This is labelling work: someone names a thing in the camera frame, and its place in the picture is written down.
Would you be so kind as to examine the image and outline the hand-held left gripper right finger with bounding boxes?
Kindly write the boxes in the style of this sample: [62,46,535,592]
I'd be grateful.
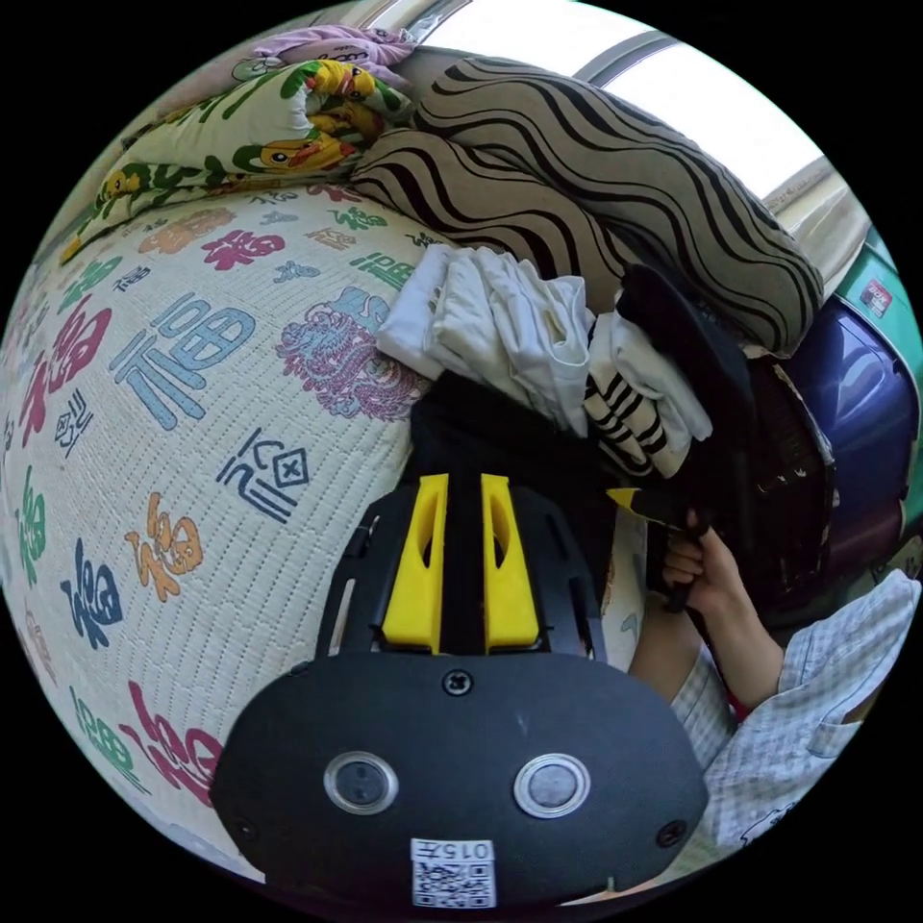
[481,472,540,648]

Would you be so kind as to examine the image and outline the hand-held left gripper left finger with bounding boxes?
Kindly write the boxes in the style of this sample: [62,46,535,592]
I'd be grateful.
[381,472,450,648]

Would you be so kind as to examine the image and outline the black pants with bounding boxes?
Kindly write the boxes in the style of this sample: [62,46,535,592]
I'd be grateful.
[409,368,636,524]

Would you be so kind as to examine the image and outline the person's right forearm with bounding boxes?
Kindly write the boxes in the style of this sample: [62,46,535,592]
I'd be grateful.
[630,576,786,713]

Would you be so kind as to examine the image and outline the person's right hand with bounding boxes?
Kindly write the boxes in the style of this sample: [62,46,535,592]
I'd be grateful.
[661,509,731,615]

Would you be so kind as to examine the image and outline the black basket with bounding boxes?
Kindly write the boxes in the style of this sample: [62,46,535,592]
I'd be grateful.
[746,357,841,625]

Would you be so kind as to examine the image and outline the dark blue suitcase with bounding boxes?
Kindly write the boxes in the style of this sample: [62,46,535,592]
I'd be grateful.
[782,293,921,582]

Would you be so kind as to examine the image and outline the pile of clothes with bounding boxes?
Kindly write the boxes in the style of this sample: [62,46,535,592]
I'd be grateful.
[376,243,757,481]

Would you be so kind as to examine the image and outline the person's body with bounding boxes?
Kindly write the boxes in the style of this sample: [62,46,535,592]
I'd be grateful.
[668,567,923,870]

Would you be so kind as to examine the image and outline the small wavy striped beige pillow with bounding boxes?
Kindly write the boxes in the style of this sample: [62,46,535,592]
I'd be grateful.
[348,129,630,308]

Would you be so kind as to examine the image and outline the large wavy striped beige pillow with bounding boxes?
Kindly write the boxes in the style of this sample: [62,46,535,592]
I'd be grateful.
[412,57,827,360]

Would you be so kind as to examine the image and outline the window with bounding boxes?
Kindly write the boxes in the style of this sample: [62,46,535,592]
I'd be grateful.
[403,0,832,212]

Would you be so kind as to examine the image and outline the duck print quilt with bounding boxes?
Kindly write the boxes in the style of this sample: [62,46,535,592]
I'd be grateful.
[60,59,416,265]

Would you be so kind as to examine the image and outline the purple garment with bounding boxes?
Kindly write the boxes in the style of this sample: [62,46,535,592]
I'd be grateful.
[250,25,421,89]

